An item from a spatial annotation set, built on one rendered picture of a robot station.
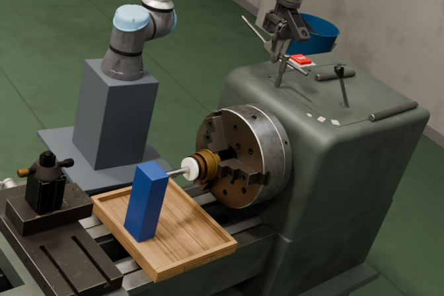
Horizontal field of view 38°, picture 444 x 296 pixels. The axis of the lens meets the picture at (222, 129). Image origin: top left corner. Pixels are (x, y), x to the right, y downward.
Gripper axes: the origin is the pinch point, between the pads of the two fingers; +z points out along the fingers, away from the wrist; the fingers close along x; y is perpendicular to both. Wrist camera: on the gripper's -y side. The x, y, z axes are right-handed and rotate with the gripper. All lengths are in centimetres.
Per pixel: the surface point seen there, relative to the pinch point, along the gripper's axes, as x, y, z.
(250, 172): 25.7, -24.3, 21.8
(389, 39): -306, 139, 83
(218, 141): 27.2, -9.9, 19.9
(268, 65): -9.9, 10.6, 8.3
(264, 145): 21.7, -22.9, 14.1
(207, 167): 35.0, -15.8, 23.6
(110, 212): 55, -1, 45
